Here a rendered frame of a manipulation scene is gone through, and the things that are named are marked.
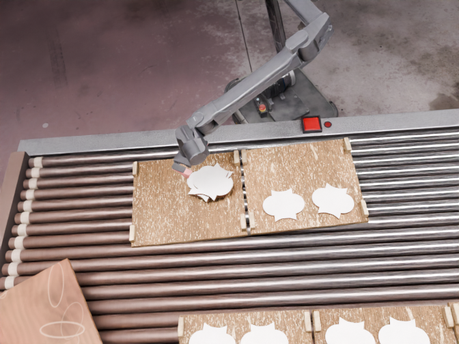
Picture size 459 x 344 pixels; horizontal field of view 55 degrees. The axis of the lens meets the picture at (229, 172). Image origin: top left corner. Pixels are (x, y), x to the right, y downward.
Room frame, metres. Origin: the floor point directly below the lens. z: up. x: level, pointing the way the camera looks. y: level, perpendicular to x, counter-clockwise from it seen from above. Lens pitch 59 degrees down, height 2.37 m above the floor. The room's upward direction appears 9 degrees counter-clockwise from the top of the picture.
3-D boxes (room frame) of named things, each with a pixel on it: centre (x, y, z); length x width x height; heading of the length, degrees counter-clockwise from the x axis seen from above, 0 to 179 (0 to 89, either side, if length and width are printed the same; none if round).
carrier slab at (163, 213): (0.80, 0.17, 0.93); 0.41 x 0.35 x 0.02; 86
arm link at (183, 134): (0.83, 0.12, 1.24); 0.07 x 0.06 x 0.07; 19
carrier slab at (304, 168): (0.77, -0.25, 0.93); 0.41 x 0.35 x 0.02; 87
